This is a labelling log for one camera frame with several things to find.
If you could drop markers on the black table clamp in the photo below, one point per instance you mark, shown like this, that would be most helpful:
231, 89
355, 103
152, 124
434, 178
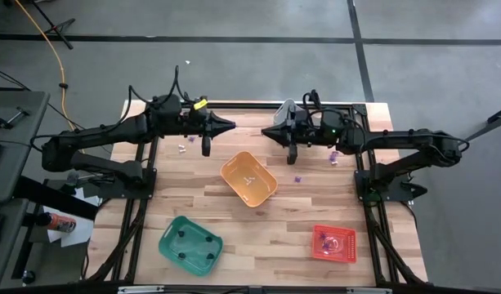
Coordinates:
314, 96

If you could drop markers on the red perforated basket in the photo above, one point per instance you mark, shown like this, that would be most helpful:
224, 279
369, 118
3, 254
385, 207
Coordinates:
342, 245

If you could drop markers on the silver aluminium extrusion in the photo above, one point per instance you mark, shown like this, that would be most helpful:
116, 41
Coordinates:
140, 290
368, 290

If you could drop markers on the green plastic bin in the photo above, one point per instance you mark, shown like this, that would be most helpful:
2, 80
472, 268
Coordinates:
195, 247

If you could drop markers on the white plastic bin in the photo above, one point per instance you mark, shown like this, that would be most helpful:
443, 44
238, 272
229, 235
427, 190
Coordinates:
283, 112

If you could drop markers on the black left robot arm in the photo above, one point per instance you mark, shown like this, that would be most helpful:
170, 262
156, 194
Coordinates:
111, 128

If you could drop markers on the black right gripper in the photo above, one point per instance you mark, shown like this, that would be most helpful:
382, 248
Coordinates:
319, 126

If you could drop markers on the grey round knob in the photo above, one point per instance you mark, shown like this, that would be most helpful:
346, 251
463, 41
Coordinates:
72, 178

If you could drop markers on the black stand leg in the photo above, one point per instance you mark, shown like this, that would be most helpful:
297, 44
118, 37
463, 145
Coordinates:
499, 116

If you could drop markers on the black tripod stand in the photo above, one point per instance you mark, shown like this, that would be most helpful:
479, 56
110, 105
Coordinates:
54, 26

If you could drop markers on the black aluminium table frame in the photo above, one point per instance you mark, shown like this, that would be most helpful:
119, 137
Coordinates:
250, 105

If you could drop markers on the white paper sheets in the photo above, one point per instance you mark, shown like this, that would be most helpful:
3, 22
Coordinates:
80, 234

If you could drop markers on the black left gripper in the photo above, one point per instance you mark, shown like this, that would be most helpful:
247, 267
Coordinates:
197, 122

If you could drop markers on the black caster wheel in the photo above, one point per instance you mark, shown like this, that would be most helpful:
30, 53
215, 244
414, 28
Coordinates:
28, 277

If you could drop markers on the yellow tape tag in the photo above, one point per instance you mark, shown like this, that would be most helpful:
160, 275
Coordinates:
201, 104

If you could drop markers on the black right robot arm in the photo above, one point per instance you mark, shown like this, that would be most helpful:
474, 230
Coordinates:
405, 139

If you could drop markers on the grey desk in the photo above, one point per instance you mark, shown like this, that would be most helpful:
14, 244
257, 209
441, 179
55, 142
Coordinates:
25, 122

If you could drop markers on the orange plastic bin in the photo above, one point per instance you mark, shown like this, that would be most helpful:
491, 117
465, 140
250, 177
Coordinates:
258, 171

